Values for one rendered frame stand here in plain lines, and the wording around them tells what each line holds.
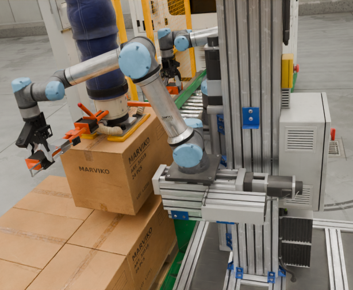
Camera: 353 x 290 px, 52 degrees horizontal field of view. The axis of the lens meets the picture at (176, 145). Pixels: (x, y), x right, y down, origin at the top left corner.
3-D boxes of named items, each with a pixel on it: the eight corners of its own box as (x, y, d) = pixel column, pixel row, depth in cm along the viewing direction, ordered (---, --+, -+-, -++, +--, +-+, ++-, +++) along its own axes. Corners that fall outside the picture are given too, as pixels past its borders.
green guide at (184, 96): (202, 72, 449) (202, 65, 445) (210, 72, 445) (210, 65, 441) (148, 130, 321) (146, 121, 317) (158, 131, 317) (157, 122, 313)
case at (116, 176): (123, 155, 262) (111, 104, 244) (173, 160, 248) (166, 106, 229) (75, 206, 214) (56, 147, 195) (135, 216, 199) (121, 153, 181)
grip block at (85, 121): (84, 126, 191) (81, 115, 188) (100, 127, 187) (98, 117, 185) (75, 133, 184) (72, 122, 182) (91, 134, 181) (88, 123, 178)
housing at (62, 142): (60, 146, 173) (58, 137, 171) (72, 147, 170) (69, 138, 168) (51, 153, 167) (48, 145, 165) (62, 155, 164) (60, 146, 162)
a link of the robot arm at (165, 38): (171, 29, 196) (155, 31, 197) (173, 49, 201) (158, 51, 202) (172, 26, 203) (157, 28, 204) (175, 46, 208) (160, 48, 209)
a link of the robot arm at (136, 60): (208, 147, 156) (146, 30, 135) (207, 165, 143) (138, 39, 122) (183, 156, 160) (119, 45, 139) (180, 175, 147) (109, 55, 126)
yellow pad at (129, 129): (136, 115, 222) (134, 107, 220) (150, 115, 219) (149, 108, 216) (107, 140, 195) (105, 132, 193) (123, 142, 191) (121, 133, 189)
